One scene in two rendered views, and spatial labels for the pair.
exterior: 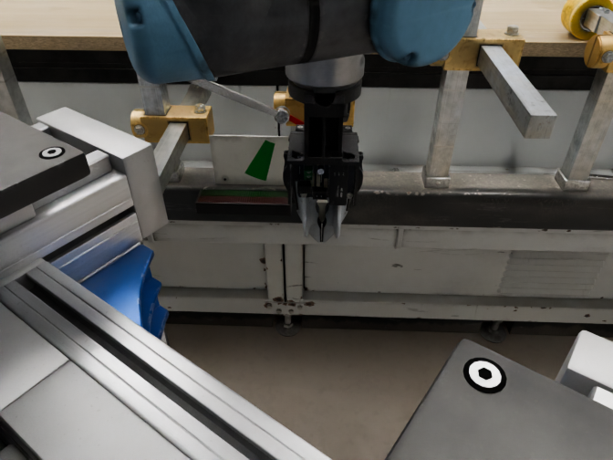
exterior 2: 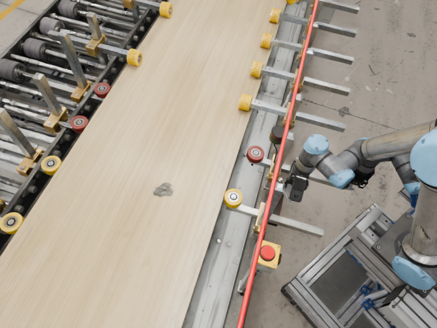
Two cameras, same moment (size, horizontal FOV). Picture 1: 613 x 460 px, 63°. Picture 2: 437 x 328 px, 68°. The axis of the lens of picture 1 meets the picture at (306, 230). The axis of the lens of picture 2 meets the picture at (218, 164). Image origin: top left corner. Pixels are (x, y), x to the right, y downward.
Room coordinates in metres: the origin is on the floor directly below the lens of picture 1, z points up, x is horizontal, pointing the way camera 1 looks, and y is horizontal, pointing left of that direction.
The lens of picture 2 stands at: (0.96, 0.83, 2.15)
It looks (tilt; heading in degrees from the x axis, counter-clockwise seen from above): 58 degrees down; 278
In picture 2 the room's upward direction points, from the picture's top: 8 degrees clockwise
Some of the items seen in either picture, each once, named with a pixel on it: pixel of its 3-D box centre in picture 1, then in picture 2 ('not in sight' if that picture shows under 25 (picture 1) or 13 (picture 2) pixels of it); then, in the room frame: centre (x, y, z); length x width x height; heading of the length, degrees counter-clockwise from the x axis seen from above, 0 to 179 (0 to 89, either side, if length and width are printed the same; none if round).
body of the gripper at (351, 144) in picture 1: (323, 138); (358, 173); (0.46, -0.02, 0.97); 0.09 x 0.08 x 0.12; 178
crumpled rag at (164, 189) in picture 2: not in sight; (162, 189); (1.26, 0.27, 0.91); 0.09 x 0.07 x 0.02; 26
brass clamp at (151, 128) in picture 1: (172, 123); (262, 218); (0.82, 0.24, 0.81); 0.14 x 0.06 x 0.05; 88
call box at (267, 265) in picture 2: not in sight; (264, 256); (0.83, 0.52, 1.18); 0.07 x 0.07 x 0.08; 88
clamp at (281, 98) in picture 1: (314, 106); (274, 168); (0.81, -0.01, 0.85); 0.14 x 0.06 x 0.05; 88
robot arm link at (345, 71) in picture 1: (327, 57); (365, 163); (0.47, -0.02, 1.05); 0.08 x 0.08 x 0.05
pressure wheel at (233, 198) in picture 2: not in sight; (232, 201); (0.96, 0.21, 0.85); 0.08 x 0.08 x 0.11
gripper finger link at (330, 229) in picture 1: (335, 219); not in sight; (0.47, -0.03, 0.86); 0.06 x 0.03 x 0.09; 178
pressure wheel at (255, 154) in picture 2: not in sight; (253, 158); (0.91, -0.04, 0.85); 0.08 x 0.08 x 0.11
